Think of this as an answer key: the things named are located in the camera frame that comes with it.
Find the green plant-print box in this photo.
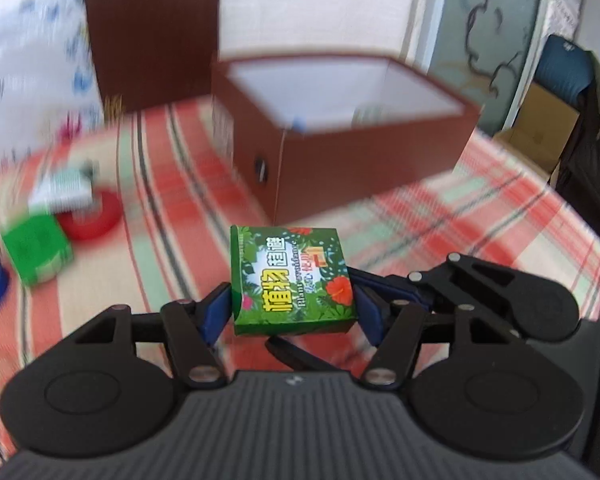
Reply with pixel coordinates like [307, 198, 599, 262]
[230, 226, 358, 336]

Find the plaid bed sheet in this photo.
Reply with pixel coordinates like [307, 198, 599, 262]
[0, 100, 600, 466]

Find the dark hanging jacket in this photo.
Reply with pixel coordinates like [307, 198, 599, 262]
[533, 34, 600, 237]

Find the red tape roll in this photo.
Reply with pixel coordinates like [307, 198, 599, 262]
[56, 188, 123, 242]

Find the plain green box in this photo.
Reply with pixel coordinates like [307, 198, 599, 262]
[0, 214, 73, 287]

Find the open cardboard carton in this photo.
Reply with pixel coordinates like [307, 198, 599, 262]
[493, 84, 579, 181]

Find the white green sachet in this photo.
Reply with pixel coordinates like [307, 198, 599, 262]
[27, 160, 98, 214]

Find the brown cardboard box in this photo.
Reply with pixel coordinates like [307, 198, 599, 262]
[211, 52, 480, 224]

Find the floral Beautiful Day pillow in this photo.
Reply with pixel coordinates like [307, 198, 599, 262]
[0, 0, 104, 172]

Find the brown wooden headboard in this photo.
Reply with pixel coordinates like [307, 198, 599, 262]
[84, 0, 220, 122]

